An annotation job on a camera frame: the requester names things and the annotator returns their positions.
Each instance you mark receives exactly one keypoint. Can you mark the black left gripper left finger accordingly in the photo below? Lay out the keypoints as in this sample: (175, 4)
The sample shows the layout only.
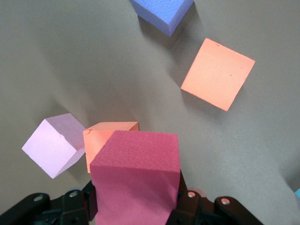
(72, 206)

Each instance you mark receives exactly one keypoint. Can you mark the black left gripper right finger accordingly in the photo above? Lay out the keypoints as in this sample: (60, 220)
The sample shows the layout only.
(194, 211)

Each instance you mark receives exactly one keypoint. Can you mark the pale pink foam cube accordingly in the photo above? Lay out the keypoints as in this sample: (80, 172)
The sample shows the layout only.
(51, 147)

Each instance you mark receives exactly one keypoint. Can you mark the crimson foam cube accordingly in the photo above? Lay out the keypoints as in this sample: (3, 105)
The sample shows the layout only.
(138, 178)

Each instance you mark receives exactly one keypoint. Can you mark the orange foam cube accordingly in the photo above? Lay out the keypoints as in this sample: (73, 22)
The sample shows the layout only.
(98, 143)
(218, 73)

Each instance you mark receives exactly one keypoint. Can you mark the light blue foam cube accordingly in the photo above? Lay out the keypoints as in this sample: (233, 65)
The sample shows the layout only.
(298, 193)

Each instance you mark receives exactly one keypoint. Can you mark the brown table cover sheet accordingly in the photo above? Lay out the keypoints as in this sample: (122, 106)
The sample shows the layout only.
(70, 58)

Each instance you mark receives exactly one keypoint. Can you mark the violet blue foam cube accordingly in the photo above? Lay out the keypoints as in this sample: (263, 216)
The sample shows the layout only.
(161, 11)

